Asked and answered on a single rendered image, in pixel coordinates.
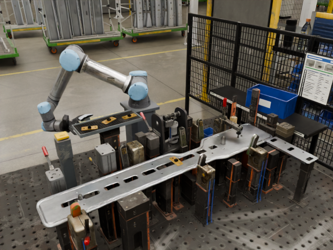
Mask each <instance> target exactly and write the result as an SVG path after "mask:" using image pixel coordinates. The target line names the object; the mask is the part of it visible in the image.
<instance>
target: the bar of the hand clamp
mask: <svg viewBox="0 0 333 250"><path fill-rule="evenodd" d="M219 119H221V118H219ZM222 123H224V124H225V125H227V126H229V127H231V128H233V129H234V130H236V131H237V132H236V134H238V135H240V134H241V132H240V130H243V127H242V126H241V125H240V124H236V123H234V122H233V121H231V120H229V119H227V118H225V120H223V119H222Z"/></svg>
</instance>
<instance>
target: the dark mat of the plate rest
mask: <svg viewBox="0 0 333 250"><path fill-rule="evenodd" d="M128 114H135V113H134V112H133V111H128V112H124V113H120V114H117V115H113V116H109V117H105V118H101V119H98V120H94V121H90V122H86V123H82V124H79V125H74V127H75V128H76V130H77V131H78V132H79V133H80V134H81V135H82V134H85V133H89V132H92V131H96V130H99V129H103V128H106V127H109V126H113V125H117V124H121V123H124V122H128V121H132V120H135V119H139V118H140V117H139V116H138V115H137V116H135V117H132V118H129V119H126V120H124V119H123V118H122V117H123V116H127V115H128ZM110 117H114V118H116V120H114V121H112V122H110V123H108V124H104V123H102V121H104V120H106V119H108V118H110ZM89 125H91V126H95V125H97V126H98V129H93V130H83V131H82V130H81V128H82V127H85V126H89Z"/></svg>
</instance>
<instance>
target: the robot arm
mask: <svg viewBox="0 0 333 250"><path fill-rule="evenodd" d="M59 62H60V65H61V66H62V67H61V69H60V72H59V74H58V76H57V78H56V80H55V82H54V85H53V87H52V89H51V91H50V93H49V95H48V97H47V100H46V101H45V102H42V103H40V104H39V105H38V106H37V108H38V111H39V113H40V115H41V118H42V120H43V121H42V123H41V128H42V130H43V131H48V132H64V131H67V132H72V133H73V134H74V135H78V134H77V133H76V132H75V131H74V129H73V128H72V125H73V124H77V123H80V122H79V121H81V122H83V121H89V120H90V117H91V116H93V114H85V115H79V116H77V117H76V118H74V119H72V120H71V121H69V115H64V116H63V118H62V120H56V119H55V116H54V114H53V112H54V110H55V108H56V107H57V106H58V103H59V101H60V99H61V97H62V94H63V92H64V90H65V88H66V86H67V84H68V82H69V80H70V78H71V76H72V74H73V72H74V71H75V72H78V73H83V72H84V73H86V74H89V75H91V76H93V77H95V78H98V79H100V80H102V81H104V82H107V83H109V84H111V85H113V86H116V87H118V88H120V89H122V91H123V93H125V94H127V95H129V100H128V105H129V107H131V108H134V109H143V108H147V107H149V106H150V105H151V101H150V98H149V95H148V82H147V73H146V72H145V71H132V72H130V73H129V76H126V75H124V74H122V73H119V72H117V71H115V70H113V69H111V68H109V67H106V66H104V65H102V64H100V63H98V62H95V61H93V60H91V59H89V57H88V55H87V54H84V52H83V50H82V49H81V48H80V47H79V46H78V45H70V46H68V47H67V48H66V49H65V50H64V51H62V53H61V54H60V57H59Z"/></svg>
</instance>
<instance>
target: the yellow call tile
mask: <svg viewBox="0 0 333 250"><path fill-rule="evenodd" d="M54 136H55V138H56V139H57V140H58V141H59V140H62V139H66V138H69V135H68V134H67V133H66V132H65V131H64V132H60V133H56V134H54Z"/></svg>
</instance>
